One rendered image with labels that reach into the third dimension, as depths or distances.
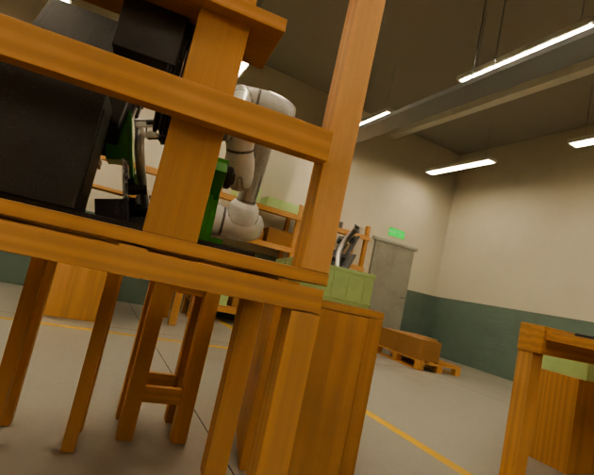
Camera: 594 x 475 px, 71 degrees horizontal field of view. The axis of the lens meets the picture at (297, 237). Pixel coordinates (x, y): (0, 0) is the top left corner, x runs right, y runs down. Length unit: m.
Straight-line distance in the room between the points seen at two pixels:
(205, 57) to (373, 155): 7.86
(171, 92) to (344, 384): 1.45
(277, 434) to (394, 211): 8.12
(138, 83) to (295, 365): 0.84
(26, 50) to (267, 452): 1.15
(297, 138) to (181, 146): 0.31
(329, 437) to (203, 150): 1.43
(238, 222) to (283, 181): 5.72
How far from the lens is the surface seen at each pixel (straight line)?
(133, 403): 2.13
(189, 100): 1.14
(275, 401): 1.23
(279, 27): 1.28
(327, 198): 1.23
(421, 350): 6.64
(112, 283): 1.88
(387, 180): 9.10
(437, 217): 9.98
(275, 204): 7.11
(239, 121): 1.14
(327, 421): 2.07
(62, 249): 1.13
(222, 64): 1.24
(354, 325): 2.00
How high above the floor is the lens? 0.83
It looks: 6 degrees up
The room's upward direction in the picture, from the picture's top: 12 degrees clockwise
